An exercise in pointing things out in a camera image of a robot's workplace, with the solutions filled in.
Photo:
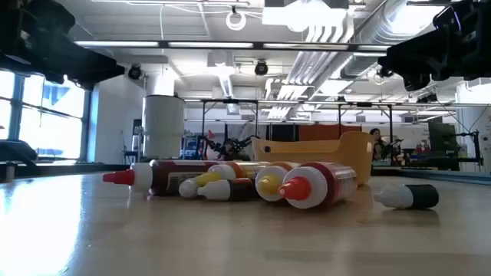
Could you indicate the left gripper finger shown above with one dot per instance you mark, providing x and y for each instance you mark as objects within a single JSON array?
[{"x": 92, "y": 73}]

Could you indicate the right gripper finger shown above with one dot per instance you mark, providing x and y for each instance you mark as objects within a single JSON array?
[{"x": 410, "y": 65}]

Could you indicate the dark red bottle red cap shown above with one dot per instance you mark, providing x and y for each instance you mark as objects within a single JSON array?
[{"x": 165, "y": 178}]

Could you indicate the bright red bottle red cap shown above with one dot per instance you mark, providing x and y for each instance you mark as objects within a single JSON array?
[{"x": 333, "y": 184}]

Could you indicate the orange bottle yellow cap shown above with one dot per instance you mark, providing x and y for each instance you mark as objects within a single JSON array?
[
  {"x": 268, "y": 184},
  {"x": 224, "y": 171}
]

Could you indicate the black ceiling spotlight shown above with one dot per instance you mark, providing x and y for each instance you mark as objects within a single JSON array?
[
  {"x": 261, "y": 68},
  {"x": 134, "y": 72}
]

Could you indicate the dark flat screen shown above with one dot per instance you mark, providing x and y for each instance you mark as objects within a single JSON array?
[{"x": 441, "y": 138}]

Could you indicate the person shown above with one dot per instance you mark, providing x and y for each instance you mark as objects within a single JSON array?
[{"x": 377, "y": 143}]

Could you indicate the yellow plastic bin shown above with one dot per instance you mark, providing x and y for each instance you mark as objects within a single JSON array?
[{"x": 345, "y": 153}]

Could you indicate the overhead light bar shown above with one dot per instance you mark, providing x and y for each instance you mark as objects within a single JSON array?
[{"x": 261, "y": 45}]

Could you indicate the black robot rig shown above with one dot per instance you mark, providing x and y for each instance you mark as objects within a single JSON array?
[{"x": 230, "y": 147}]

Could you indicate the silver ventilation duct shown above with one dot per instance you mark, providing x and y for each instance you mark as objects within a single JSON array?
[{"x": 368, "y": 30}]

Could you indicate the large window wall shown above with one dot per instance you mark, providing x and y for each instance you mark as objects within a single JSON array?
[{"x": 50, "y": 126}]

